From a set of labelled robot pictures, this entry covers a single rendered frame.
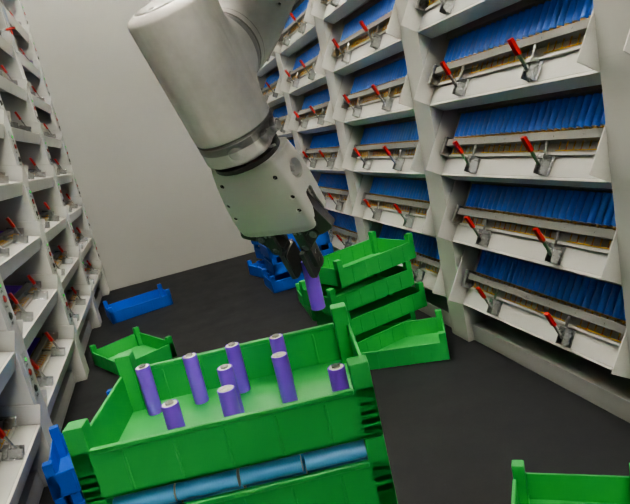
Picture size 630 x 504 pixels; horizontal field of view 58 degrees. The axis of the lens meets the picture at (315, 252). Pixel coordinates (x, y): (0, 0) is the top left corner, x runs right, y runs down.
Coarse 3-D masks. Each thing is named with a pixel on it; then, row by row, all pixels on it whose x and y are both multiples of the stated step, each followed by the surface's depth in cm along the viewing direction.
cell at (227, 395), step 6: (222, 390) 58; (228, 390) 58; (234, 390) 58; (222, 396) 58; (228, 396) 58; (234, 396) 58; (222, 402) 58; (228, 402) 58; (234, 402) 58; (222, 408) 58; (228, 408) 58; (234, 408) 58; (228, 414) 58; (234, 414) 58
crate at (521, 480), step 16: (512, 464) 98; (528, 480) 99; (544, 480) 98; (560, 480) 97; (576, 480) 96; (592, 480) 95; (608, 480) 94; (624, 480) 93; (512, 496) 94; (528, 496) 99; (544, 496) 99; (560, 496) 98; (576, 496) 97; (592, 496) 96; (608, 496) 95; (624, 496) 94
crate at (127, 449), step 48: (288, 336) 74; (336, 336) 73; (96, 432) 61; (144, 432) 67; (192, 432) 55; (240, 432) 56; (288, 432) 56; (336, 432) 56; (96, 480) 56; (144, 480) 56
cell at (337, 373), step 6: (330, 366) 59; (336, 366) 58; (342, 366) 58; (330, 372) 58; (336, 372) 58; (342, 372) 58; (330, 378) 58; (336, 378) 58; (342, 378) 58; (336, 384) 58; (342, 384) 58; (348, 384) 59; (336, 390) 58
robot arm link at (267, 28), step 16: (224, 0) 57; (240, 0) 56; (256, 0) 56; (272, 0) 55; (288, 0) 56; (240, 16) 56; (256, 16) 57; (272, 16) 57; (288, 16) 58; (256, 32) 56; (272, 32) 58; (272, 48) 60
